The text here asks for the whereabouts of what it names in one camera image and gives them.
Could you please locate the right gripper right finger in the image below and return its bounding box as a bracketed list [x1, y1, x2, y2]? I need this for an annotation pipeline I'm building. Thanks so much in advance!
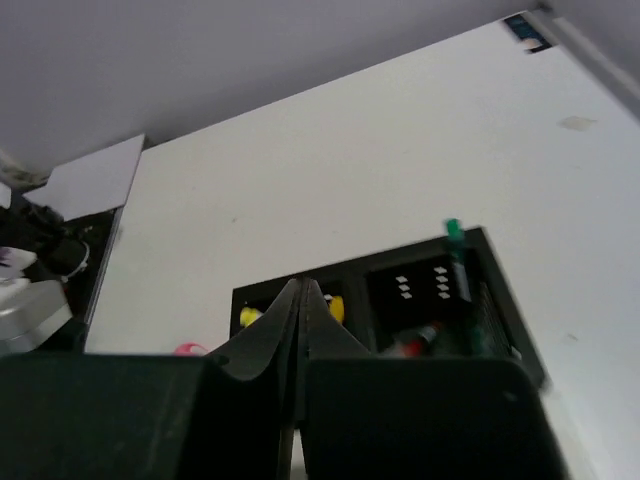
[298, 277, 374, 421]

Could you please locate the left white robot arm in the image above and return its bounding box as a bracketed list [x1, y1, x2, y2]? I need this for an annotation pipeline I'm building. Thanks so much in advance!
[1, 156, 91, 356]

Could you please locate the white marker yellow cap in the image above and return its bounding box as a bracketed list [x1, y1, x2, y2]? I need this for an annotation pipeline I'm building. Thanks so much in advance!
[239, 306, 263, 328]

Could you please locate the left corner label sticker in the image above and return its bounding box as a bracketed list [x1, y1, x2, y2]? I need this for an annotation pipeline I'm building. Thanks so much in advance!
[502, 14, 554, 54]

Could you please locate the pink cap candy tube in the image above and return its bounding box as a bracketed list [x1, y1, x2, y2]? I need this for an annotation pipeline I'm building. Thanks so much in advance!
[174, 342, 208, 356]

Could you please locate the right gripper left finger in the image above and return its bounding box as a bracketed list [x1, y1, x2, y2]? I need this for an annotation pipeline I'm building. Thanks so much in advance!
[209, 277, 301, 431]

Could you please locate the green gel pen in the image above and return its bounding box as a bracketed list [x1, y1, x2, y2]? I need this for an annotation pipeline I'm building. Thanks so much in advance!
[444, 218, 476, 354]

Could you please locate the black slotted pen holder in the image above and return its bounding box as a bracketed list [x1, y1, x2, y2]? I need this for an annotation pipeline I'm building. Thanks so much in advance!
[229, 225, 549, 389]

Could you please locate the red ink pen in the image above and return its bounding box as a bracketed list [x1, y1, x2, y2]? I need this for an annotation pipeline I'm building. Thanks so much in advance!
[381, 323, 442, 358]

